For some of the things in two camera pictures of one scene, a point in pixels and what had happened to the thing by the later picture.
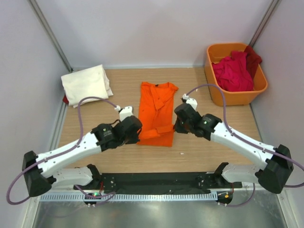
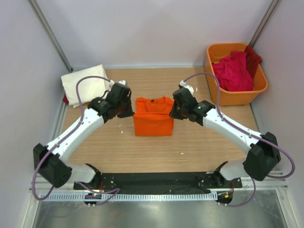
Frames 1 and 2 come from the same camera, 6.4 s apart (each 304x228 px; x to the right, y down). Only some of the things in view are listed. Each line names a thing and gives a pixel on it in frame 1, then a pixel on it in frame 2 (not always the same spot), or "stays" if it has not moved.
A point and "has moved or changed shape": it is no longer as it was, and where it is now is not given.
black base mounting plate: x=160 y=183 stays
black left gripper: x=134 y=140 -> x=129 y=112
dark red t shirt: x=253 y=60 stays
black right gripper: x=178 y=128 -> x=174 y=114
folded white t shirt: x=91 y=82 stays
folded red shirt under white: x=65 y=99 stays
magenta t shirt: x=233 y=74 stays
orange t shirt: x=156 y=110 has moved or changed shape
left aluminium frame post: x=51 y=33 stays
